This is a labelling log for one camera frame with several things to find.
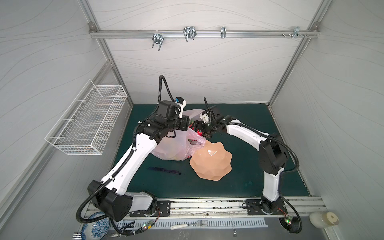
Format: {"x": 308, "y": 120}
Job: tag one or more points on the small metal ring hook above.
{"x": 223, "y": 32}

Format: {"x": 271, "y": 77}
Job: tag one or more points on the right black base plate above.
{"x": 264, "y": 207}

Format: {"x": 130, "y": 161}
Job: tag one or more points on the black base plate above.
{"x": 264, "y": 207}
{"x": 157, "y": 208}

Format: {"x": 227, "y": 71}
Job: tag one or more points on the middle metal clamp hook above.
{"x": 189, "y": 33}

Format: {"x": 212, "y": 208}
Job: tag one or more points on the metal crossbar rail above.
{"x": 201, "y": 34}

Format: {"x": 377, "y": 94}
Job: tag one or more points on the green table mat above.
{"x": 246, "y": 178}

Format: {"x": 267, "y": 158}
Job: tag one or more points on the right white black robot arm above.
{"x": 275, "y": 158}

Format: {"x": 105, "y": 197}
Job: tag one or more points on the right metal bolt bracket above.
{"x": 296, "y": 34}

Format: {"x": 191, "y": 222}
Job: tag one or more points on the white wire basket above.
{"x": 86, "y": 125}

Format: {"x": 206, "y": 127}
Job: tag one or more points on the pink green dragon fruit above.
{"x": 199, "y": 130}

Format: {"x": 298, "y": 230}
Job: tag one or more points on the left metal clamp hook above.
{"x": 158, "y": 39}

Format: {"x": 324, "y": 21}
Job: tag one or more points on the blue white patterned plate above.
{"x": 95, "y": 230}

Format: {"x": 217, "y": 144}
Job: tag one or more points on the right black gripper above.
{"x": 208, "y": 126}

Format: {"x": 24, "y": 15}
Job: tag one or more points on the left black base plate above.
{"x": 157, "y": 208}

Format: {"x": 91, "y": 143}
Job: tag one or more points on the pink plastic bag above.
{"x": 179, "y": 145}

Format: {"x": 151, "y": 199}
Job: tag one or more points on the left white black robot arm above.
{"x": 109, "y": 198}

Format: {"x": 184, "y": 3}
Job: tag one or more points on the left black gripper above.
{"x": 184, "y": 120}

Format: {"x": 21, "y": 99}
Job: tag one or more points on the peach wavy fruit plate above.
{"x": 212, "y": 162}

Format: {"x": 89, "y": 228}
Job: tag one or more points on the metal clamp hook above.
{"x": 189, "y": 33}
{"x": 158, "y": 39}

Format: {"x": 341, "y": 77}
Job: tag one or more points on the white handled fork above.
{"x": 199, "y": 223}

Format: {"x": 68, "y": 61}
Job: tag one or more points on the dark blue knife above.
{"x": 175, "y": 172}

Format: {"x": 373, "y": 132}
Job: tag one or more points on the silver fork at corner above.
{"x": 77, "y": 236}

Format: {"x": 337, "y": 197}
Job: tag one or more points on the white vent strip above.
{"x": 212, "y": 223}

